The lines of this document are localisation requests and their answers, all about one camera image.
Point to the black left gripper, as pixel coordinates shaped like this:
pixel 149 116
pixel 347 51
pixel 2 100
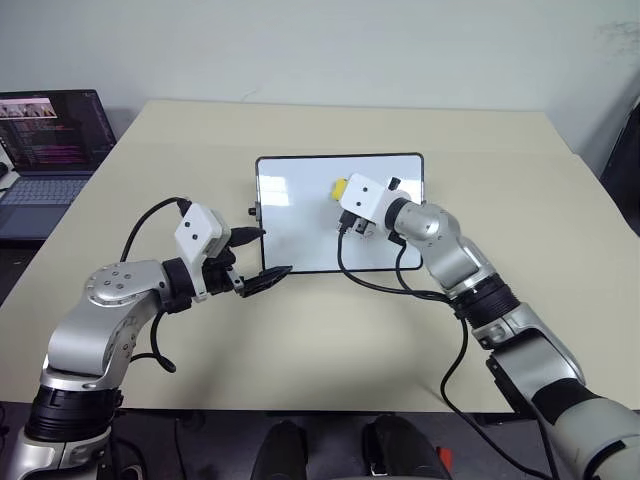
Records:
pixel 217 277

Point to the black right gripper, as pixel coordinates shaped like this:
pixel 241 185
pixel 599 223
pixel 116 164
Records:
pixel 352 222

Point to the yellow eraser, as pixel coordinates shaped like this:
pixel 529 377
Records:
pixel 339 189

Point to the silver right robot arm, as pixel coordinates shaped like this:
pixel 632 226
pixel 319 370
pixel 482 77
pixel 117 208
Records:
pixel 450 250

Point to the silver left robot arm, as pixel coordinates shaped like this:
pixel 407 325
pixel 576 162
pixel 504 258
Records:
pixel 90 330

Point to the black-framed whiteboard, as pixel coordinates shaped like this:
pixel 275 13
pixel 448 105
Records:
pixel 300 220

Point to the dark rounded shape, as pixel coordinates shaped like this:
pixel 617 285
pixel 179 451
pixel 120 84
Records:
pixel 280 452
pixel 400 450

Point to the blue open laptop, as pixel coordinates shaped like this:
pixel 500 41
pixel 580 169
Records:
pixel 45 145

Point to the black chair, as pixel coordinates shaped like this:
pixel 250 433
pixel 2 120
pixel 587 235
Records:
pixel 622 165

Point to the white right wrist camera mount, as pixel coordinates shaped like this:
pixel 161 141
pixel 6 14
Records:
pixel 362 195

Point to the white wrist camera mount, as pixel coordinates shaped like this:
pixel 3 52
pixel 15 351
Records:
pixel 362 195
pixel 197 227

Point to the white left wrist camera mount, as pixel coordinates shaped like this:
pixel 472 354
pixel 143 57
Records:
pixel 197 227

